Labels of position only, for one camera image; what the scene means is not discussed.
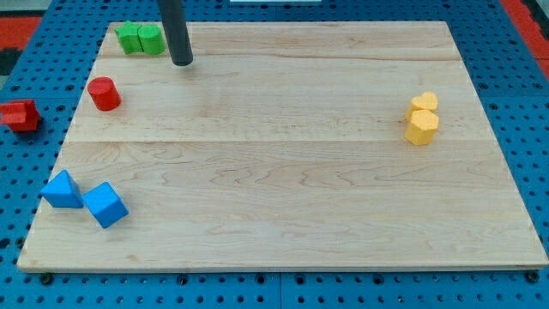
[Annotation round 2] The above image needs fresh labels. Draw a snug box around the black cylindrical robot arm rod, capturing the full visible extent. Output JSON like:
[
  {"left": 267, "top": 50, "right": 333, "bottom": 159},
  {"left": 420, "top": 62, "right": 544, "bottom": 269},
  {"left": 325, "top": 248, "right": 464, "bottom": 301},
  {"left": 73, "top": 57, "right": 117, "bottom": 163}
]
[{"left": 158, "top": 0, "right": 193, "bottom": 66}]

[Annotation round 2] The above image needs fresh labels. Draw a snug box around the light wooden board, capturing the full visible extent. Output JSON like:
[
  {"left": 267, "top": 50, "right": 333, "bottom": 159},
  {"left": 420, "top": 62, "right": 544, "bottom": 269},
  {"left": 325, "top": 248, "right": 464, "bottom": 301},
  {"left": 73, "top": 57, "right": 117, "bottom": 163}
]
[{"left": 18, "top": 21, "right": 548, "bottom": 273}]

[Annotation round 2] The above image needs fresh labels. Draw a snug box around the yellow hexagon block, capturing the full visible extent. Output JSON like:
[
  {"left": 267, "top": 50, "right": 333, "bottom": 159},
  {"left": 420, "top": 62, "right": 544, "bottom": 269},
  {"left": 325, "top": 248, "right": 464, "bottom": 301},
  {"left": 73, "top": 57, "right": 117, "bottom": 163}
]
[{"left": 404, "top": 110, "right": 439, "bottom": 146}]

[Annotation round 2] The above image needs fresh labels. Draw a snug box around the yellow heart block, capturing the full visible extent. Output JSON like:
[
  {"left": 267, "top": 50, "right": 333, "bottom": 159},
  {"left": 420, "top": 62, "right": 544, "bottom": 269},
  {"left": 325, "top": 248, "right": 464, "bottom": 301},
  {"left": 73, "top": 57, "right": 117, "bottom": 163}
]
[{"left": 405, "top": 91, "right": 438, "bottom": 121}]

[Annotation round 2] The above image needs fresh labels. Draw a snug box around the green cylinder block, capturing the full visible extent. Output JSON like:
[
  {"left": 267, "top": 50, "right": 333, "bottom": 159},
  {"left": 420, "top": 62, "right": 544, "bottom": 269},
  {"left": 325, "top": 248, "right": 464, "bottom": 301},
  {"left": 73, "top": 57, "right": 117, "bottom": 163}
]
[{"left": 138, "top": 24, "right": 166, "bottom": 55}]

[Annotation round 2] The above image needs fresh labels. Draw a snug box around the blue cube block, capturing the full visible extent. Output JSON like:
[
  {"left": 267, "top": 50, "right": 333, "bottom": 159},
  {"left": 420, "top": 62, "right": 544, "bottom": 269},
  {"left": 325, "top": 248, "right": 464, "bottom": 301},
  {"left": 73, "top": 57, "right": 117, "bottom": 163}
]
[{"left": 82, "top": 182, "right": 129, "bottom": 228}]

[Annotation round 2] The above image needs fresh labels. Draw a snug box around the red cylinder block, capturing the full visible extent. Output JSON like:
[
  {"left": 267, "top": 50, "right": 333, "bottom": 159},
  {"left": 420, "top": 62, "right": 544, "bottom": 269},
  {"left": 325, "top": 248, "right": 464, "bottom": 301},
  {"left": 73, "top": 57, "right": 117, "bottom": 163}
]
[{"left": 87, "top": 76, "right": 121, "bottom": 112}]

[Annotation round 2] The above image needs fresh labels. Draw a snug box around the green star block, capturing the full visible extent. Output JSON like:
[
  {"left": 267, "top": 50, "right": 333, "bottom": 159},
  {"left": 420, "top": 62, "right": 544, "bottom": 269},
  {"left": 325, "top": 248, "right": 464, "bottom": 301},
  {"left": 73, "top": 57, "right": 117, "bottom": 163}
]
[{"left": 114, "top": 21, "right": 142, "bottom": 55}]

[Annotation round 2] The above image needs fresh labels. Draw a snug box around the blue triangular prism block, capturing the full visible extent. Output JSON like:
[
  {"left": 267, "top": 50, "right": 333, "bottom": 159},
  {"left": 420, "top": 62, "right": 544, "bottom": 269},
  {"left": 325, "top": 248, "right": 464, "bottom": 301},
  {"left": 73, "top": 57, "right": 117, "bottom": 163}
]
[{"left": 40, "top": 170, "right": 84, "bottom": 209}]

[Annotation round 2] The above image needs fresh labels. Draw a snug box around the red star-shaped block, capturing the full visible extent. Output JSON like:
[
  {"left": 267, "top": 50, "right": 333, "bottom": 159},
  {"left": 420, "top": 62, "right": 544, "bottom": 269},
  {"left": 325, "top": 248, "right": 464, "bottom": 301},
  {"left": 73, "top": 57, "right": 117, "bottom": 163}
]
[{"left": 1, "top": 100, "right": 40, "bottom": 132}]

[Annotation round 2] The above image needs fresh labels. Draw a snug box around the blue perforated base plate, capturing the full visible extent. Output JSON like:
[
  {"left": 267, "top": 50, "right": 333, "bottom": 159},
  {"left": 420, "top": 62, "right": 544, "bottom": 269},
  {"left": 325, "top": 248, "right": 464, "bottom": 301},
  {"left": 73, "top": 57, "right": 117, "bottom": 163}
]
[{"left": 1, "top": 0, "right": 548, "bottom": 308}]

